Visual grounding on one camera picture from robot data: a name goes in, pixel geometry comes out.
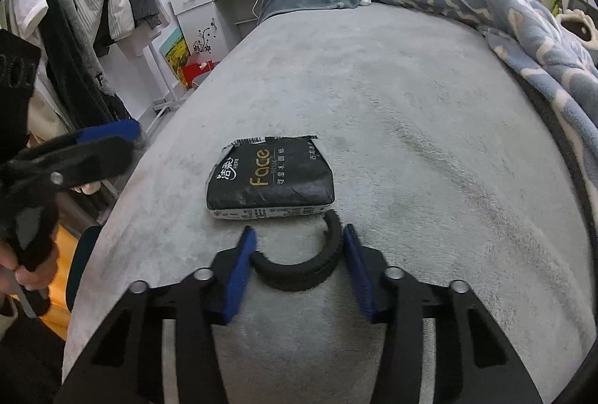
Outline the dark grey long coat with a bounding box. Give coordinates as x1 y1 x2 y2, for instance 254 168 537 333
40 0 135 125

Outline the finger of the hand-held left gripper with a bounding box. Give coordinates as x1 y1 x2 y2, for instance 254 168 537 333
0 120 143 186
55 144 137 191

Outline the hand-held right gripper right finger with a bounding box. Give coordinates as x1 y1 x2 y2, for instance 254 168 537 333
342 224 545 404

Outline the grey fleece bed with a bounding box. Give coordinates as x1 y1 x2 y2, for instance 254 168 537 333
61 0 598 404

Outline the red box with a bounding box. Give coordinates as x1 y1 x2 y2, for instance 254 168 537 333
181 61 216 90

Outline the white cloud-shaped pet bed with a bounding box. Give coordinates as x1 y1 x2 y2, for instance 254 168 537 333
558 9 598 60

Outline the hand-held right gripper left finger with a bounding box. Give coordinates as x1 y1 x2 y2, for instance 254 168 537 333
53 225 258 404

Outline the beige hanging garment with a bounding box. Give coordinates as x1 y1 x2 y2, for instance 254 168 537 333
0 0 71 148

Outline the black tissue pack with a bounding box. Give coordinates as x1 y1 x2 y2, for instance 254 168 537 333
206 134 336 220

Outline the person's left hand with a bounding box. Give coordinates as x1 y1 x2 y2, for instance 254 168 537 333
0 240 60 293

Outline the black curved rubber piece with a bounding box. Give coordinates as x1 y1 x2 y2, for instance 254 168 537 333
249 210 344 292

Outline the white clothes rack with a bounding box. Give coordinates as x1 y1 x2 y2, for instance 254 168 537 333
105 30 184 125

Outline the yellow landscape painting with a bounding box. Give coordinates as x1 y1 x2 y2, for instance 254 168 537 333
159 27 193 81

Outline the teal chair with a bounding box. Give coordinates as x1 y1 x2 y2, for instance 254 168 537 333
65 224 107 314

